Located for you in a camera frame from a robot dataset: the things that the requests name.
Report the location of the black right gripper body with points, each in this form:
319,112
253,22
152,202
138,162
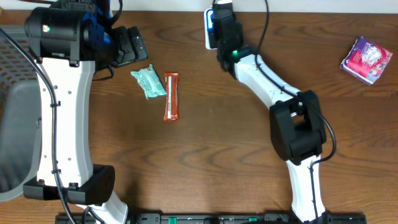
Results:
226,23

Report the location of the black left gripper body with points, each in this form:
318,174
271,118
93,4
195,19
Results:
125,47

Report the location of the mint green snack packet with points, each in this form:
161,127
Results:
149,81

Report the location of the orange snack bar wrapper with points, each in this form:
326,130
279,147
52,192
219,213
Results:
171,107

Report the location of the purple red noodle packet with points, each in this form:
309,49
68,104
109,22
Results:
366,60

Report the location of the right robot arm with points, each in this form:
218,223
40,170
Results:
297,131

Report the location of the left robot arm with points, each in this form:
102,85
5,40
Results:
69,42

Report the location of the grey plastic mesh basket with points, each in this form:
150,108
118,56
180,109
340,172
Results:
20,121

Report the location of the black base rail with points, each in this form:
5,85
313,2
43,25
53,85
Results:
277,218

